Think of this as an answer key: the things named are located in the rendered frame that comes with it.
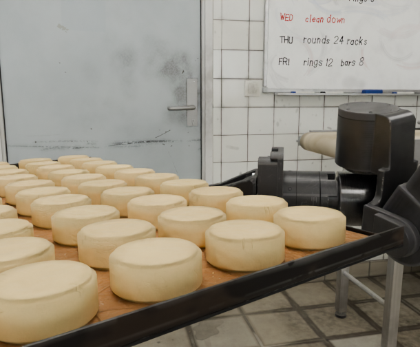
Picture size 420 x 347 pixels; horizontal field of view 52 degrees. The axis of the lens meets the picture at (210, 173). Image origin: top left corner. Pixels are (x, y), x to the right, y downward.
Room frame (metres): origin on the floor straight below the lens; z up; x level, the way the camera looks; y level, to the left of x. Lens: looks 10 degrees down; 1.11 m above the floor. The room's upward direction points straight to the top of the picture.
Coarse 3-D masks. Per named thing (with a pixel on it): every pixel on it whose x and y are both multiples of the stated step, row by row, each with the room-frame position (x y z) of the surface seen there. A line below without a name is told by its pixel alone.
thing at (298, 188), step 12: (276, 156) 0.43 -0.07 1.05; (288, 180) 0.44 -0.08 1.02; (300, 180) 0.44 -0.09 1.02; (312, 180) 0.43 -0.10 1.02; (324, 180) 0.43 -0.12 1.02; (336, 180) 0.43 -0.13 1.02; (288, 192) 0.43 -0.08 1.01; (300, 192) 0.43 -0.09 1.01; (312, 192) 0.43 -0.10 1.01; (324, 192) 0.42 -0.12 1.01; (336, 192) 0.42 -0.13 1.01; (288, 204) 0.43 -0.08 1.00; (300, 204) 0.43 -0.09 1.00; (312, 204) 0.42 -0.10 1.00; (324, 204) 0.42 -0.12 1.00
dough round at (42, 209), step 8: (40, 200) 0.36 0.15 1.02; (48, 200) 0.36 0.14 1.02; (56, 200) 0.36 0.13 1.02; (64, 200) 0.36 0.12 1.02; (72, 200) 0.36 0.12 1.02; (80, 200) 0.36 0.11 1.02; (88, 200) 0.37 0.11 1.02; (32, 208) 0.35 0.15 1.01; (40, 208) 0.34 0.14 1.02; (48, 208) 0.34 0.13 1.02; (56, 208) 0.34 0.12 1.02; (64, 208) 0.34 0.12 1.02; (32, 216) 0.35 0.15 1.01; (40, 216) 0.34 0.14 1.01; (48, 216) 0.34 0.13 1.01; (40, 224) 0.34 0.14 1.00; (48, 224) 0.34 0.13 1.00
